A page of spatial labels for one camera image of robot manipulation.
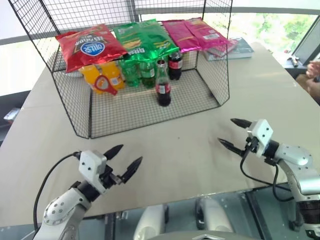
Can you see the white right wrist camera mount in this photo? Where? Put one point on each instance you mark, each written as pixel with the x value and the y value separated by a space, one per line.
pixel 262 135

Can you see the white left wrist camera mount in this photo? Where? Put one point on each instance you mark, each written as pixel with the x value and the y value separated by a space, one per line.
pixel 91 165

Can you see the green chips bag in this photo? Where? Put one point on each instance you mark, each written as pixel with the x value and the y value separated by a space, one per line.
pixel 142 37

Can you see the red and white box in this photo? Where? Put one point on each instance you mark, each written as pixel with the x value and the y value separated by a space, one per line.
pixel 12 114

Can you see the red chips bag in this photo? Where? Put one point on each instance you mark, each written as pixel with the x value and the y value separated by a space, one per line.
pixel 90 47

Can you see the plastic cola bottle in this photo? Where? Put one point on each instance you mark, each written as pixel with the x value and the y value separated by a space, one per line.
pixel 175 66

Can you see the small pink chips bag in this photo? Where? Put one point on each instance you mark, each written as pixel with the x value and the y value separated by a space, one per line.
pixel 180 35

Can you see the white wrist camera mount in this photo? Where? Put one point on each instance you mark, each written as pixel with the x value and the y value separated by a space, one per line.
pixel 91 165
pixel 262 135

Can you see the large pink chips bag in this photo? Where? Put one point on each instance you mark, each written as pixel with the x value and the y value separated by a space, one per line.
pixel 207 35

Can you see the grey book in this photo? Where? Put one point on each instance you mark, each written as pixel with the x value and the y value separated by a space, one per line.
pixel 240 48

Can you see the bystander bare hand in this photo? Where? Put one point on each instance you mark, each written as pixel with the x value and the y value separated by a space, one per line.
pixel 313 68

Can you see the orange soda plastic bottle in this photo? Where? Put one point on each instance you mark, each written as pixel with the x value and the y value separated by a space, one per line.
pixel 87 76
pixel 113 73

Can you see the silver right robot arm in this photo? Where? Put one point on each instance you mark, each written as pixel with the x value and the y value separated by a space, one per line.
pixel 297 162

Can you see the bystander bare forearm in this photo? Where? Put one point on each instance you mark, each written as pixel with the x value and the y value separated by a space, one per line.
pixel 311 85

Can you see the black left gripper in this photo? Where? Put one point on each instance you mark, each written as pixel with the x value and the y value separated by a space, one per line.
pixel 108 177

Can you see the glass cola bottle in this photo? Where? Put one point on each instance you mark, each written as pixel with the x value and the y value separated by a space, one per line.
pixel 163 90

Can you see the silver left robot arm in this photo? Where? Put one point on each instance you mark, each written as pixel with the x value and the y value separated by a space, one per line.
pixel 62 207

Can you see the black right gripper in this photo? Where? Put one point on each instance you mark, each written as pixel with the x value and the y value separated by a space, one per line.
pixel 252 145

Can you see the white rounded robot leg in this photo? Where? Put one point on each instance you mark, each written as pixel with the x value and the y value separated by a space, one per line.
pixel 215 215
pixel 150 222

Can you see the green soda plastic bottle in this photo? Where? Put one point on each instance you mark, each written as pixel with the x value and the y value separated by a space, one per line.
pixel 130 73
pixel 148 75

